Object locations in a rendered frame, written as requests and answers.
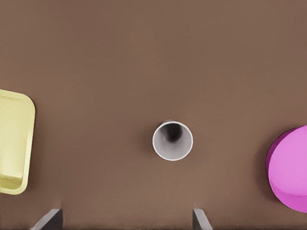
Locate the white IKEA cup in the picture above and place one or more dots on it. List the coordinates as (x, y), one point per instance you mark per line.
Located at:
(172, 141)

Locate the pink bowl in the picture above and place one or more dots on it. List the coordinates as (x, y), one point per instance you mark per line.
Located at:
(290, 167)

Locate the pale yellow tray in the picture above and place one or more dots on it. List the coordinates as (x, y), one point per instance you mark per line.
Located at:
(14, 141)

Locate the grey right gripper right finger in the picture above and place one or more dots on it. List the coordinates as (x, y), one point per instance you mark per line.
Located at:
(201, 220)

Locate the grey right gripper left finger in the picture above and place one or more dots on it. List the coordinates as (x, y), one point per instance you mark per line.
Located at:
(50, 220)

